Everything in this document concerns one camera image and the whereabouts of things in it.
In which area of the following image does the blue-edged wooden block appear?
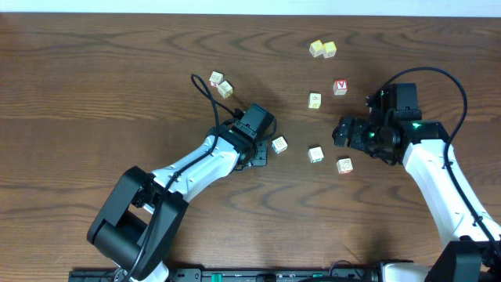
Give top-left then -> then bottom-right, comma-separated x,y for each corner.
272,136 -> 288,154

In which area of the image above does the red-edged spiral block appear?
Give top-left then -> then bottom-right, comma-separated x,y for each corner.
337,158 -> 353,175

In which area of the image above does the green-edged wooden block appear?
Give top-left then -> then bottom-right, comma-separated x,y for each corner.
308,146 -> 324,163

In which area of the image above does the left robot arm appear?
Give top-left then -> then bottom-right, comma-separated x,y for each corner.
87,104 -> 276,281

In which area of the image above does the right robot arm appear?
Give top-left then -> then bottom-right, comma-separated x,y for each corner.
333,83 -> 500,281

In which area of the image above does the red letter A block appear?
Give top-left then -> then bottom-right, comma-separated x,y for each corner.
333,79 -> 348,96

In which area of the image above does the yellow number 8 block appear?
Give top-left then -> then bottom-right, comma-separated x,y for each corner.
308,92 -> 322,109

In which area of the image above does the yellow letter G block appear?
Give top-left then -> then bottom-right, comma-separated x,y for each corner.
218,81 -> 233,99

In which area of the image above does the red-edged wooden block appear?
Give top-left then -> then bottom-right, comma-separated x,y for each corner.
209,71 -> 224,88

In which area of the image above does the yellow-top block right of pair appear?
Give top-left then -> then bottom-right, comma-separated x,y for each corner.
323,41 -> 337,59

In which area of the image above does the yellow-top block of pair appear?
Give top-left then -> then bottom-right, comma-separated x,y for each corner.
323,41 -> 337,59
309,40 -> 325,57

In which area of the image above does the yellow-top block left of pair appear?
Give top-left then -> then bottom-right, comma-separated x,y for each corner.
309,40 -> 325,57

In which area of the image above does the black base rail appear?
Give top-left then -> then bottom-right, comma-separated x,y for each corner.
68,260 -> 416,282

